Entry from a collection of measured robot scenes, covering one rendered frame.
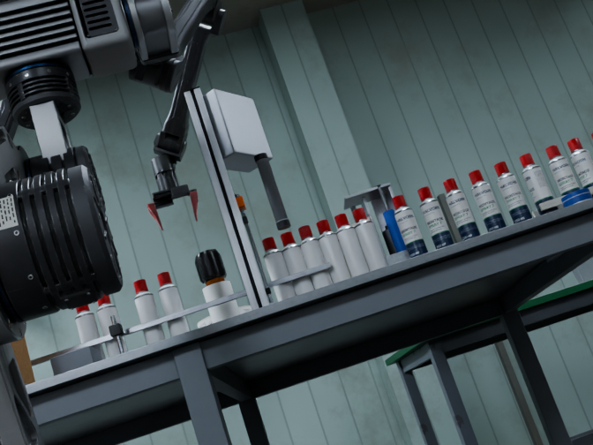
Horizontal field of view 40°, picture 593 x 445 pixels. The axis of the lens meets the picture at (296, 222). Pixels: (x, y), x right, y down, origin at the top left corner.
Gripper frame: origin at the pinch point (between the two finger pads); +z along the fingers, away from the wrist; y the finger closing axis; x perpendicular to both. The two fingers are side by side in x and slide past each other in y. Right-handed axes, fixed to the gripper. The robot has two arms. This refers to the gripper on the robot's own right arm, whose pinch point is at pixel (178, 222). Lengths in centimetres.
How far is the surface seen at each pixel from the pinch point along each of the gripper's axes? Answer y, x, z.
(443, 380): -85, -108, 58
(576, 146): -110, 14, 14
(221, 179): -13.3, 17.7, -2.4
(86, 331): 31.0, -1.4, 21.9
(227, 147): -16.9, 19.6, -9.7
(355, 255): -42.3, 7.6, 24.5
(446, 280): -50, 48, 44
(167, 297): 8.4, 1.3, 19.7
